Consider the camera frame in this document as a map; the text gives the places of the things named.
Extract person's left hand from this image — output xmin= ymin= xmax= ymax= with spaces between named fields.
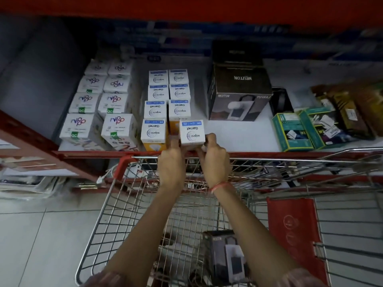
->
xmin=157 ymin=137 xmax=188 ymax=191

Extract person's right hand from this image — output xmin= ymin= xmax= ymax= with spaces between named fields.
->
xmin=197 ymin=133 xmax=233 ymax=189

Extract white blue-topped bulb box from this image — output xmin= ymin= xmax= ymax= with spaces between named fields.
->
xmin=179 ymin=120 xmax=207 ymax=147

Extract person's right forearm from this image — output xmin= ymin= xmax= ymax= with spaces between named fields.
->
xmin=211 ymin=183 xmax=301 ymax=287

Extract person's left forearm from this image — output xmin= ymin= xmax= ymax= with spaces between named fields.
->
xmin=100 ymin=185 xmax=187 ymax=287

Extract rows of white bulb boxes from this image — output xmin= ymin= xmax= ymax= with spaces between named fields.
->
xmin=140 ymin=69 xmax=192 ymax=152

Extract large black-brown lamp box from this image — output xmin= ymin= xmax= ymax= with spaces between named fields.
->
xmin=208 ymin=64 xmax=273 ymax=122

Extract black round device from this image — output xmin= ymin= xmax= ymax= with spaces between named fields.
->
xmin=269 ymin=88 xmax=294 ymax=116

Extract teal charger box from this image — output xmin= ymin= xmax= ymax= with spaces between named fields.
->
xmin=299 ymin=107 xmax=359 ymax=150
xmin=272 ymin=112 xmax=314 ymax=152

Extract grey flat box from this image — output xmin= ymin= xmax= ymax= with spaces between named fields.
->
xmin=134 ymin=53 xmax=211 ymax=76

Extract small black lamp box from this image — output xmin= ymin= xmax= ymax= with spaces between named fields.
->
xmin=212 ymin=40 xmax=264 ymax=68

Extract rows of white colourful-logo boxes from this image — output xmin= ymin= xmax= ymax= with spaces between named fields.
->
xmin=59 ymin=59 xmax=141 ymax=152

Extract black tall lamp box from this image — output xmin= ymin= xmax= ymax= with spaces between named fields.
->
xmin=202 ymin=230 xmax=250 ymax=286

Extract red cart seat flap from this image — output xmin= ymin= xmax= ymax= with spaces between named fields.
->
xmin=266 ymin=197 xmax=330 ymax=286

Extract red metal shelf rack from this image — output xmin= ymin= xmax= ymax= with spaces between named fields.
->
xmin=0 ymin=0 xmax=383 ymax=195

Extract pile of brown packets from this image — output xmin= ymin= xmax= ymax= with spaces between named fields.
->
xmin=311 ymin=81 xmax=383 ymax=140

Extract stack of flat plastic packs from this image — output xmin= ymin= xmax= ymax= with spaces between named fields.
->
xmin=0 ymin=157 xmax=78 ymax=195

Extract pink shirt sleeve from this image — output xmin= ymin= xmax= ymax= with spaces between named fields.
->
xmin=278 ymin=267 xmax=327 ymax=287

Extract red thread bracelet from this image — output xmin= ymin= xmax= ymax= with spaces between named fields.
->
xmin=210 ymin=182 xmax=236 ymax=194

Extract metal wire shopping cart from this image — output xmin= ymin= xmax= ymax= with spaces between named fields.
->
xmin=75 ymin=147 xmax=383 ymax=287

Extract white cable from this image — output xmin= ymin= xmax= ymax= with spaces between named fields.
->
xmin=97 ymin=164 xmax=120 ymax=184

